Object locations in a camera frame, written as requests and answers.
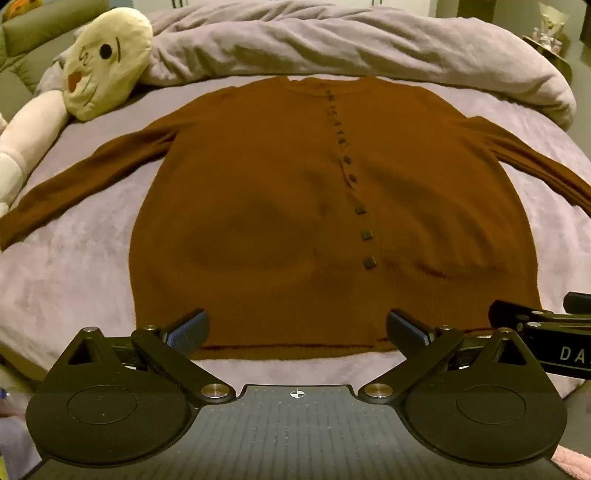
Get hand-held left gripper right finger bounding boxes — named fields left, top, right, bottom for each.
left=358, top=308, right=551, bottom=407

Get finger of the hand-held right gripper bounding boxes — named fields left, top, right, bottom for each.
left=563, top=292, right=591, bottom=315
left=488, top=300, right=591, bottom=330

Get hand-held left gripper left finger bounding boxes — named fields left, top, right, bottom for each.
left=44, top=308, right=236, bottom=407

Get brown button cardigan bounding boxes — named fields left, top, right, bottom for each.
left=0, top=76, right=591, bottom=361

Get pink fluffy rug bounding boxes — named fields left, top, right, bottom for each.
left=551, top=444, right=591, bottom=480

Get grey bed sheet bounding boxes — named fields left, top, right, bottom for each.
left=0, top=74, right=591, bottom=416

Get bedside table with figurines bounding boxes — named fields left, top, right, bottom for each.
left=522, top=0, right=574, bottom=84

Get cream plush toy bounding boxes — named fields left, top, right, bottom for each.
left=0, top=7, right=154, bottom=217

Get grey duvet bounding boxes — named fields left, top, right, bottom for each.
left=37, top=4, right=578, bottom=130

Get orange plush toy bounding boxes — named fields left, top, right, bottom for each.
left=0, top=0, right=47, bottom=21

